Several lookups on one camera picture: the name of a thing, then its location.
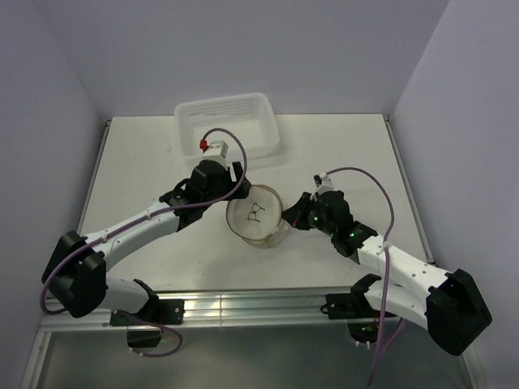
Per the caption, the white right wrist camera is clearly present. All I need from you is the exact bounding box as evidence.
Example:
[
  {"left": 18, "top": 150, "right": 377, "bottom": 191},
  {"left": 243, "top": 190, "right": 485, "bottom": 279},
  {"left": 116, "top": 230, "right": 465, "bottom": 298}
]
[{"left": 313, "top": 172, "right": 335, "bottom": 196}]

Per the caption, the white perforated plastic basket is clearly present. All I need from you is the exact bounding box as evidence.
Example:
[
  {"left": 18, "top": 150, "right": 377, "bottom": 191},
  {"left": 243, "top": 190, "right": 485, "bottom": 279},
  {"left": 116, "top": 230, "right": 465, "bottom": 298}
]
[{"left": 169, "top": 93, "right": 281, "bottom": 165}]

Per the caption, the aluminium rail frame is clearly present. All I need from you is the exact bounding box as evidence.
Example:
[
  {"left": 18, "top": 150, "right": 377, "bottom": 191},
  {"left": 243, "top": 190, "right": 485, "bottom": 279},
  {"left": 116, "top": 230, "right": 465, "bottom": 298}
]
[{"left": 19, "top": 115, "right": 487, "bottom": 389}]

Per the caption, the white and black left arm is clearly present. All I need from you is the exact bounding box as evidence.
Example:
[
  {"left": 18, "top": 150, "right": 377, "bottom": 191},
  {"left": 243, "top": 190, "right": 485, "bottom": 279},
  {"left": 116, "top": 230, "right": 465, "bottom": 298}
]
[{"left": 40, "top": 160, "right": 251, "bottom": 323}]

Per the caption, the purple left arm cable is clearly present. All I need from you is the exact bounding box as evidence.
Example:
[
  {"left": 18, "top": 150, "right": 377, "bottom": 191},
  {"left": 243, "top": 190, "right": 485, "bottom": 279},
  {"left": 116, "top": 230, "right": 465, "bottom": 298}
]
[{"left": 40, "top": 127, "right": 249, "bottom": 358}]

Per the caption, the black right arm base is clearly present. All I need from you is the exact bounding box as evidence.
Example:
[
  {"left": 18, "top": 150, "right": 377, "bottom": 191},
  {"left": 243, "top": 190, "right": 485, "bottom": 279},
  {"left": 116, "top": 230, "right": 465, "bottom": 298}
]
[{"left": 320, "top": 293, "right": 380, "bottom": 344}]

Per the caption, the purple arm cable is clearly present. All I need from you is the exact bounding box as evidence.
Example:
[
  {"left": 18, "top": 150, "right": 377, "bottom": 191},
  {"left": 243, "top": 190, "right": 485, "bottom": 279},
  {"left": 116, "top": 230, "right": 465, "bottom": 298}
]
[
  {"left": 40, "top": 127, "right": 249, "bottom": 358},
  {"left": 324, "top": 166, "right": 404, "bottom": 386}
]

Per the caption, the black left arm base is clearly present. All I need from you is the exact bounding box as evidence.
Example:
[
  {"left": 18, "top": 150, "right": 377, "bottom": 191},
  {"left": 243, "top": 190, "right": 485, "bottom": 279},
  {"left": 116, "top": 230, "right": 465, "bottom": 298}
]
[{"left": 109, "top": 298, "right": 185, "bottom": 353}]

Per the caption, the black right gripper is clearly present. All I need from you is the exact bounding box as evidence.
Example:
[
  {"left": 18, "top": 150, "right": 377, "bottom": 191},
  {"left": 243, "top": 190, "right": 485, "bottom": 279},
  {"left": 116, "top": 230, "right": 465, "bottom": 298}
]
[{"left": 281, "top": 191, "right": 336, "bottom": 237}]

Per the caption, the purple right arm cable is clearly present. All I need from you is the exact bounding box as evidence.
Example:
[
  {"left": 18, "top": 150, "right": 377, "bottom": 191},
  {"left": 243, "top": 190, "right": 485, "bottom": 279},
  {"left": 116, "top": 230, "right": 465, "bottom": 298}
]
[{"left": 324, "top": 166, "right": 404, "bottom": 386}]

